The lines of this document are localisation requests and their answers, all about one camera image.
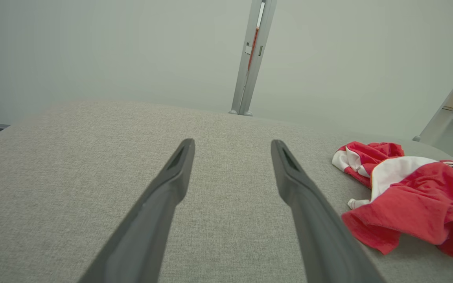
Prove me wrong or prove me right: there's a grey fabric sofa cushion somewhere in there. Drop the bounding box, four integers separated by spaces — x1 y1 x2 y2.
0 99 453 283

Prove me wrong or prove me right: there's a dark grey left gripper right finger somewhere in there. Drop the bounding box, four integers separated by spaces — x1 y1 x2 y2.
270 139 387 283

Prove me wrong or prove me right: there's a grey partition post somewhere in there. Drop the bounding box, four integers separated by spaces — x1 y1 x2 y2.
412 52 453 143
228 0 278 117

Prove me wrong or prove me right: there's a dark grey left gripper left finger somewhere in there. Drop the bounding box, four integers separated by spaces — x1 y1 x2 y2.
78 138 196 283

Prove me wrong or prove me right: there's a red jersey with white trim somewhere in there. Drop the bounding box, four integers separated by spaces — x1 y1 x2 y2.
331 141 453 263

